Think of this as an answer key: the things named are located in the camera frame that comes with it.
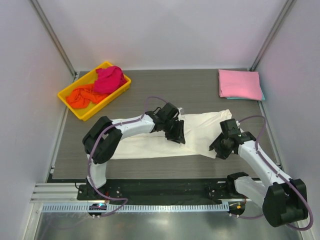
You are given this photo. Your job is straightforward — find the orange t shirt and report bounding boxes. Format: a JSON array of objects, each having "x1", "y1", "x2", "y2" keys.
[{"x1": 66, "y1": 83, "x2": 108, "y2": 109}]

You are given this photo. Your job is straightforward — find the folded teal t shirt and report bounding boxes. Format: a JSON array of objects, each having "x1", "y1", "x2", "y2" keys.
[{"x1": 226, "y1": 92, "x2": 266, "y2": 101}]

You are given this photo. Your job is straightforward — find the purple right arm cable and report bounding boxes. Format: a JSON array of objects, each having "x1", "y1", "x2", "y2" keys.
[{"x1": 236, "y1": 115, "x2": 315, "y2": 231}]

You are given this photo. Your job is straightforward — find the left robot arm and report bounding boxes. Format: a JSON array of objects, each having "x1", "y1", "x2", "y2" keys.
[{"x1": 82, "y1": 111, "x2": 186, "y2": 200}]

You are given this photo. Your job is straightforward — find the slotted white cable duct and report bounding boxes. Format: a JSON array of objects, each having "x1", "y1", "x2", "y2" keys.
[{"x1": 41, "y1": 202, "x2": 229, "y2": 214}]

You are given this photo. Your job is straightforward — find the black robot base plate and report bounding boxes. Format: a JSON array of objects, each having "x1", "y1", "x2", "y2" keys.
[{"x1": 77, "y1": 178, "x2": 244, "y2": 203}]

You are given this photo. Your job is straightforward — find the right aluminium frame post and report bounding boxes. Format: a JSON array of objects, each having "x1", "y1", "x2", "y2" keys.
[{"x1": 248, "y1": 0, "x2": 297, "y2": 72}]

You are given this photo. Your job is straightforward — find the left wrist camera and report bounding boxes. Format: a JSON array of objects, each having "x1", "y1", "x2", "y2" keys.
[{"x1": 156, "y1": 102, "x2": 181, "y2": 121}]

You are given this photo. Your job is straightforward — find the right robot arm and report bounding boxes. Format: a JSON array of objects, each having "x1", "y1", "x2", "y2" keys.
[{"x1": 209, "y1": 132, "x2": 311, "y2": 227}]

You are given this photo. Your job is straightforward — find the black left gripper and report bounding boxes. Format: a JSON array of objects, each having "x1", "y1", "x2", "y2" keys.
[{"x1": 162, "y1": 118, "x2": 186, "y2": 144}]

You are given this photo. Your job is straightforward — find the folded pink t shirt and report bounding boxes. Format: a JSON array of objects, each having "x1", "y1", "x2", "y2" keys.
[{"x1": 218, "y1": 69, "x2": 264, "y2": 101}]

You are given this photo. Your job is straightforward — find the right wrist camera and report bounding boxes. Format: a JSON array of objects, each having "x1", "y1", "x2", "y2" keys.
[{"x1": 220, "y1": 118, "x2": 246, "y2": 139}]

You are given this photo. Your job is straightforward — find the white t shirt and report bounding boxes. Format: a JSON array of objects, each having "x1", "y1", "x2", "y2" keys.
[{"x1": 112, "y1": 109, "x2": 232, "y2": 160}]

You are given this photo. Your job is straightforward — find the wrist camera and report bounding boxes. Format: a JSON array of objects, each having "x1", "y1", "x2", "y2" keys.
[
  {"x1": 220, "y1": 118, "x2": 246, "y2": 139},
  {"x1": 156, "y1": 102, "x2": 181, "y2": 121}
]

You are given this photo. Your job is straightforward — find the yellow plastic bin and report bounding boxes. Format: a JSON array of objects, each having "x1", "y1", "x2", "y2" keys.
[{"x1": 57, "y1": 61, "x2": 131, "y2": 122}]

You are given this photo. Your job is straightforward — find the magenta t shirt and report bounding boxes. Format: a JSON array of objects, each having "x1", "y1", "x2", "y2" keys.
[{"x1": 93, "y1": 66, "x2": 127, "y2": 94}]

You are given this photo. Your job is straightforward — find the aluminium rail front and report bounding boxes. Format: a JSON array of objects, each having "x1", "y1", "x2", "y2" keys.
[{"x1": 29, "y1": 180, "x2": 305, "y2": 204}]

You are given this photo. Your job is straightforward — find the left aluminium frame post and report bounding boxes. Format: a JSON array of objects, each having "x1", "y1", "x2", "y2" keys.
[{"x1": 29, "y1": 0, "x2": 77, "y2": 79}]

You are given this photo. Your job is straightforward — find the aluminium frame post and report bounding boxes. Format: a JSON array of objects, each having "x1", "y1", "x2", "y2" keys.
[
  {"x1": 248, "y1": 0, "x2": 297, "y2": 72},
  {"x1": 29, "y1": 0, "x2": 77, "y2": 79}
]

